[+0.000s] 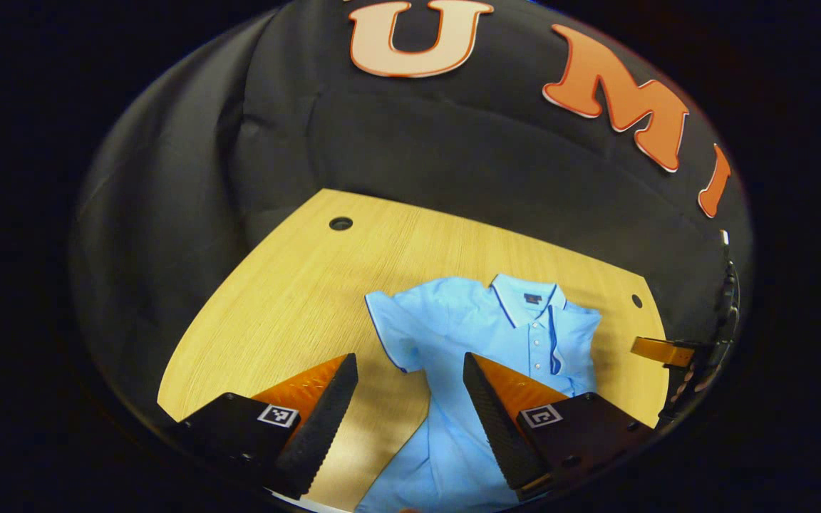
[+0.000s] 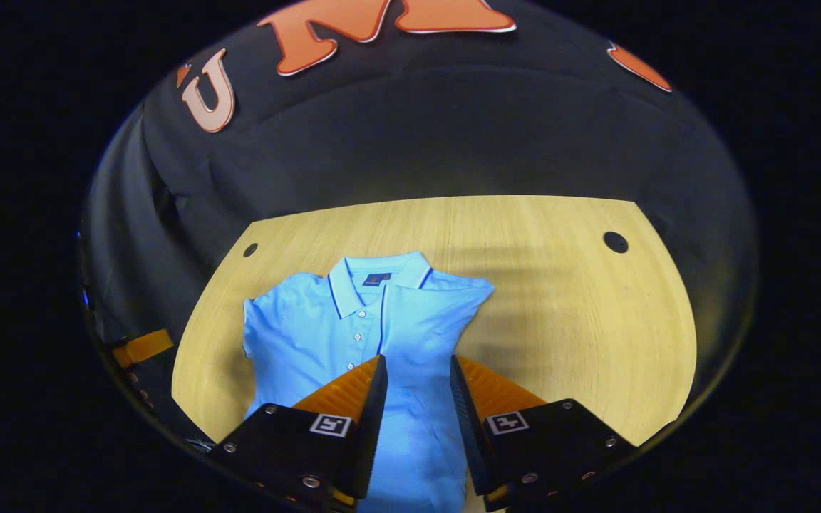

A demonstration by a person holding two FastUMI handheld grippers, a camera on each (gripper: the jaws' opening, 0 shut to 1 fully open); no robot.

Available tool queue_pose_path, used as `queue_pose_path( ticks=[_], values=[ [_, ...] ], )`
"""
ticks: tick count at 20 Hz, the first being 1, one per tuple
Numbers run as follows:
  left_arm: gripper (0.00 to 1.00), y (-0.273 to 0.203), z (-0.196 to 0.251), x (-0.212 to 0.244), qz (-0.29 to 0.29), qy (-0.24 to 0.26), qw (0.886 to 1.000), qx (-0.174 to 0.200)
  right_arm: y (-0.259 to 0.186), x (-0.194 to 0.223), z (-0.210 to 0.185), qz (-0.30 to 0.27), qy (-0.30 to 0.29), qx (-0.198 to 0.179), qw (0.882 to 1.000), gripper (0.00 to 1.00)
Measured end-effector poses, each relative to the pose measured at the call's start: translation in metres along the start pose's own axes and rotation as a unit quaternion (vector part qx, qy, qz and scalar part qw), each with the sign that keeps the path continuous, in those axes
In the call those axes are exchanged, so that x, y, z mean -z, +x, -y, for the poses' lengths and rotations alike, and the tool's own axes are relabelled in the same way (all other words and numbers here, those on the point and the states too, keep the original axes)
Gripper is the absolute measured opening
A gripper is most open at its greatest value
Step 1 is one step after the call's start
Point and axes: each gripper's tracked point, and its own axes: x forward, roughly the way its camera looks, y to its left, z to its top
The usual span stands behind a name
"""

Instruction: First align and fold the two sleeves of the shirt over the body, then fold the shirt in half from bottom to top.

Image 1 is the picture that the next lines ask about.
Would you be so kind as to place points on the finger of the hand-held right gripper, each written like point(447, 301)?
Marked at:
point(660, 350)

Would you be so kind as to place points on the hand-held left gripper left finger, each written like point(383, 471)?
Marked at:
point(321, 427)

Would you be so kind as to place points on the black backdrop cloth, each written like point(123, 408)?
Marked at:
point(417, 142)

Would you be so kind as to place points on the light blue T-shirt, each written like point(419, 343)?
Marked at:
point(453, 320)

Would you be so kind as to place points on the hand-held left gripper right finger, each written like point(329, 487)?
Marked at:
point(496, 427)

